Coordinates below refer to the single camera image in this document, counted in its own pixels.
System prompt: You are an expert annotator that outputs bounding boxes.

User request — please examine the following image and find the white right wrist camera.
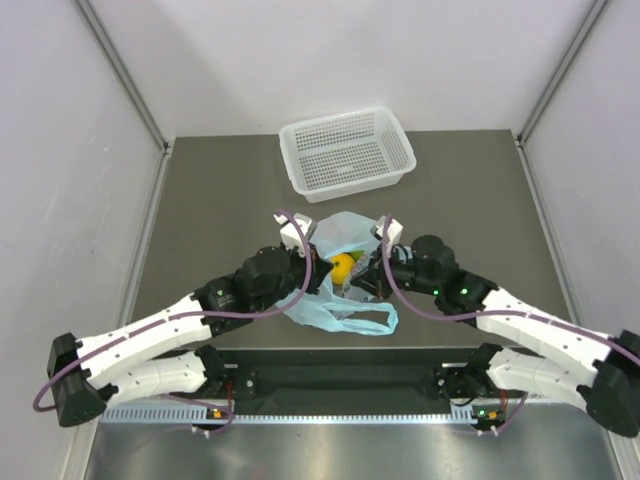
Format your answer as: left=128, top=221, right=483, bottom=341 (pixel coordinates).
left=370, top=215, right=404, bottom=250

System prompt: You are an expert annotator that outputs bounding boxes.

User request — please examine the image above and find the green pear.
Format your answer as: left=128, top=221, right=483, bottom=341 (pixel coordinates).
left=349, top=250, right=365, bottom=262

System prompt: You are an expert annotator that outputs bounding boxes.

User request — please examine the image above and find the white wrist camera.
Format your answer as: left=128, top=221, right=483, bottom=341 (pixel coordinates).
left=273, top=213, right=317, bottom=256
left=370, top=215, right=404, bottom=250

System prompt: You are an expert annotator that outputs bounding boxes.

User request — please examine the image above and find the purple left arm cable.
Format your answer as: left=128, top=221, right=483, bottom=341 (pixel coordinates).
left=31, top=208, right=317, bottom=435

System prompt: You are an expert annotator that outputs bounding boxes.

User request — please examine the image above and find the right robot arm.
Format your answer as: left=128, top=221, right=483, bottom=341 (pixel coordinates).
left=349, top=235, right=639, bottom=438

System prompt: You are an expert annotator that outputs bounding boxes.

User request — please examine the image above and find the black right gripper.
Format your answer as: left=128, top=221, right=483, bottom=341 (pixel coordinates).
left=351, top=242, right=441, bottom=301

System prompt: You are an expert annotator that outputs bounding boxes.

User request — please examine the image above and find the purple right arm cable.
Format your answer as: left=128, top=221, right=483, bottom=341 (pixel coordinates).
left=379, top=214, right=640, bottom=436

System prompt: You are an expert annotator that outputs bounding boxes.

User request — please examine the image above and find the white perforated plastic basket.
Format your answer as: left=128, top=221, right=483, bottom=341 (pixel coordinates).
left=278, top=106, right=417, bottom=203

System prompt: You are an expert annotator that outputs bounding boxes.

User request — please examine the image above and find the dark grey table mat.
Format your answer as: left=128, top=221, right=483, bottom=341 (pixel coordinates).
left=112, top=128, right=586, bottom=361

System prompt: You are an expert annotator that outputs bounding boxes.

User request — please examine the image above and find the right aluminium frame post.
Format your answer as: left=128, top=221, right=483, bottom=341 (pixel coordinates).
left=515, top=0, right=612, bottom=150

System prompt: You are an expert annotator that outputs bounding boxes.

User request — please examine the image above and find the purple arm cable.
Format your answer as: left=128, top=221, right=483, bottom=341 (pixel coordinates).
left=31, top=208, right=317, bottom=435
left=379, top=214, right=640, bottom=436

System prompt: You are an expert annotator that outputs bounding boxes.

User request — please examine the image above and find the light blue plastic bag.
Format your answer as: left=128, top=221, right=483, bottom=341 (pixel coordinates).
left=285, top=212, right=398, bottom=336

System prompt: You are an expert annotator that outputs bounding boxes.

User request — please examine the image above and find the grey slotted cable duct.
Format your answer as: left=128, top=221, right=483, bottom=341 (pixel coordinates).
left=100, top=403, right=506, bottom=426

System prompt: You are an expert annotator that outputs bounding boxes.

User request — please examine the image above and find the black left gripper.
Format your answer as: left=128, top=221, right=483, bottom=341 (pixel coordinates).
left=255, top=241, right=333, bottom=313

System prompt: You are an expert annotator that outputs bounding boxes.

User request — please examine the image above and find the yellow orange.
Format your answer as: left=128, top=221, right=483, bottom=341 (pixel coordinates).
left=330, top=253, right=355, bottom=287

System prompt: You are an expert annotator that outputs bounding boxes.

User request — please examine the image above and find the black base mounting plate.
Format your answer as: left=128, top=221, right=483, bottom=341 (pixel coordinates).
left=149, top=346, right=551, bottom=407

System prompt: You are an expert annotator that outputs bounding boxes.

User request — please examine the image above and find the left aluminium frame post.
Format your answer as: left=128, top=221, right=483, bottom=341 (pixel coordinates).
left=71, top=0, right=169, bottom=152

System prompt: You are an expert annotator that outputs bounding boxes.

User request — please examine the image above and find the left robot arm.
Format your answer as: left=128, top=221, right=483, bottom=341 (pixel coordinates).
left=47, top=246, right=333, bottom=428

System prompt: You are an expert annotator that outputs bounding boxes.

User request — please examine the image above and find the aluminium frame post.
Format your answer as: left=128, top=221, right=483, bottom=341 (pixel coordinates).
left=515, top=0, right=612, bottom=150
left=71, top=0, right=169, bottom=152

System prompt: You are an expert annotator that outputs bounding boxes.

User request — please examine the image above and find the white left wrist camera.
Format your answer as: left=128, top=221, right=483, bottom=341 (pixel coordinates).
left=273, top=213, right=317, bottom=256

